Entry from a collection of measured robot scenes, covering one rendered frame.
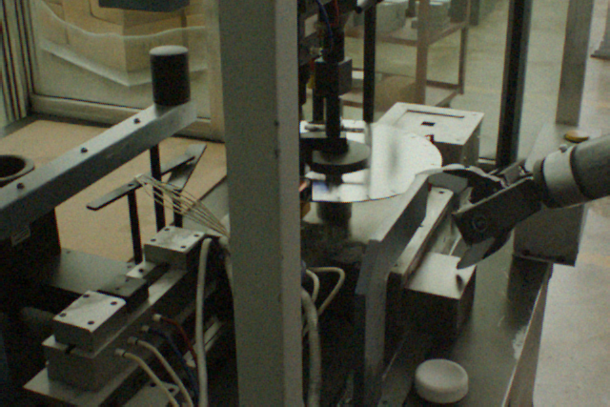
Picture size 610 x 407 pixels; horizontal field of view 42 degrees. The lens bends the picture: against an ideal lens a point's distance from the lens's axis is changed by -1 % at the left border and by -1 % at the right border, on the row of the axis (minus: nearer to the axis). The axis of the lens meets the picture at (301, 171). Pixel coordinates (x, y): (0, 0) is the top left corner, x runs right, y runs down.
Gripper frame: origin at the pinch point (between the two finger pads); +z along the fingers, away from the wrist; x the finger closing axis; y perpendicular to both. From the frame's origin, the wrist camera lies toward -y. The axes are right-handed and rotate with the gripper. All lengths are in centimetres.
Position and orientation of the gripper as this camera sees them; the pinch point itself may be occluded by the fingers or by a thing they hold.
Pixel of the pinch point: (432, 224)
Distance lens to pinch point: 119.3
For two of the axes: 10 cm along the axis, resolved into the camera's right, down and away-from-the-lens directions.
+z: -6.6, 2.9, 7.0
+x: -4.2, -9.1, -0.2
